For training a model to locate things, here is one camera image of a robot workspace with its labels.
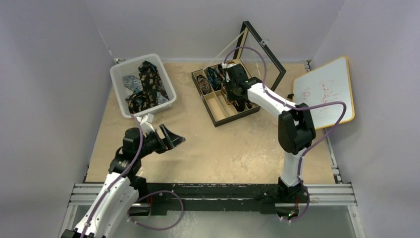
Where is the grey blue tie in basket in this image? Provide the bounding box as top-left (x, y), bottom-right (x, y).
top-left (122, 75), bottom-right (143, 93)

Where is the white plastic basket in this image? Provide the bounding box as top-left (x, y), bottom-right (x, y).
top-left (110, 54), bottom-right (177, 118)

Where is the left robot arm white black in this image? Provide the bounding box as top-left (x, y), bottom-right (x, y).
top-left (61, 124), bottom-right (185, 238)

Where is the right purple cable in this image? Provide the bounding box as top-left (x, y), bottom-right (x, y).
top-left (223, 46), bottom-right (348, 184)

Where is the yellow framed whiteboard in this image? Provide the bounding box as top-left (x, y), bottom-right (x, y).
top-left (292, 56), bottom-right (355, 123)

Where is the rolled dark red tie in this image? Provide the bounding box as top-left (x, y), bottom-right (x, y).
top-left (232, 100), bottom-right (248, 113)

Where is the black floral tie in basket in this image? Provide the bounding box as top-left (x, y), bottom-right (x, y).
top-left (125, 60), bottom-right (169, 114)

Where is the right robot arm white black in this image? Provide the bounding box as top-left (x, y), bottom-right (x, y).
top-left (221, 63), bottom-right (316, 202)

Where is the rolled blue tie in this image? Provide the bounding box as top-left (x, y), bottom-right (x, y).
top-left (206, 67), bottom-right (222, 91)

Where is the rolled brown patterned tie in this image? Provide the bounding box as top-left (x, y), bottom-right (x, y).
top-left (197, 74), bottom-right (212, 95)

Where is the aluminium frame rail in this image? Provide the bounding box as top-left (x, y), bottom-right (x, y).
top-left (69, 182), bottom-right (358, 211)

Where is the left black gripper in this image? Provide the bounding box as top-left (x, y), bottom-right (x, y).
top-left (136, 124), bottom-right (184, 159)

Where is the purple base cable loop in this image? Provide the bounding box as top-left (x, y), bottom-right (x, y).
top-left (126, 189), bottom-right (183, 231)

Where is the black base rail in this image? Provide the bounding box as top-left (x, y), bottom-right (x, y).
top-left (116, 182), bottom-right (311, 216)

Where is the paisley orange green tie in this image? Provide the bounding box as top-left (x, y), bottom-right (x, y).
top-left (221, 85), bottom-right (239, 107)

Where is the black tie organizer box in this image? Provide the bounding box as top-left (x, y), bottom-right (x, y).
top-left (191, 21), bottom-right (286, 127)

